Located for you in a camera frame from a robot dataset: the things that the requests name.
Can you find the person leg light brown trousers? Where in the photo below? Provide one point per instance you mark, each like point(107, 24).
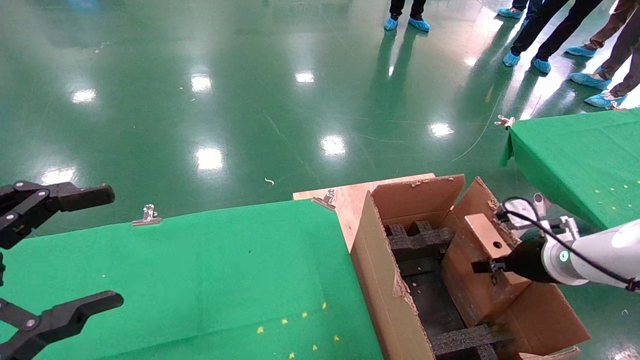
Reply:
point(612, 27)

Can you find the large green table cloth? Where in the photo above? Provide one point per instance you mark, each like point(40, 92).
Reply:
point(175, 275)

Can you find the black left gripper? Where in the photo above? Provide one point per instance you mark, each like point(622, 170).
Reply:
point(1, 270)

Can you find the silver binder clip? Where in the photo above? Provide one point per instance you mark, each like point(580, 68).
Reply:
point(505, 121)
point(147, 216)
point(325, 200)

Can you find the large open cardboard carton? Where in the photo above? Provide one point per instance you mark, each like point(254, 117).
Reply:
point(540, 320)

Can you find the black foam bar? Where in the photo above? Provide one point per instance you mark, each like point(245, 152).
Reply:
point(465, 341)

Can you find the person legs black trousers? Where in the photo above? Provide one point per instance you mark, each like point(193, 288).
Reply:
point(557, 25)
point(397, 7)

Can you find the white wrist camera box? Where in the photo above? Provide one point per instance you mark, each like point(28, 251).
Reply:
point(522, 220)

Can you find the person legs dark brown trousers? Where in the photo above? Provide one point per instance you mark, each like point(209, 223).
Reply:
point(625, 55)

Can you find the notched black foam block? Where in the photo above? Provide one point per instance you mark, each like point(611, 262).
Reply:
point(415, 242)

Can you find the small cardboard box with hole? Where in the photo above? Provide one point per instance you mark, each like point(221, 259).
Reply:
point(475, 295)

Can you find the black foam base sheet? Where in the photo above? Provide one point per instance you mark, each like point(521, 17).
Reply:
point(435, 305)

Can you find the silver camera mount bracket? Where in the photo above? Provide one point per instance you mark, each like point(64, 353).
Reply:
point(567, 227)

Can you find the person legs navy trousers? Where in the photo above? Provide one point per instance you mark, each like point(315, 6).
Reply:
point(532, 7)

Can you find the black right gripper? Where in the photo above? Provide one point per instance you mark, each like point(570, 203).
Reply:
point(527, 262)

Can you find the green cloth with clips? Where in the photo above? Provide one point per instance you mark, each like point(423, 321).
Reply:
point(575, 155)

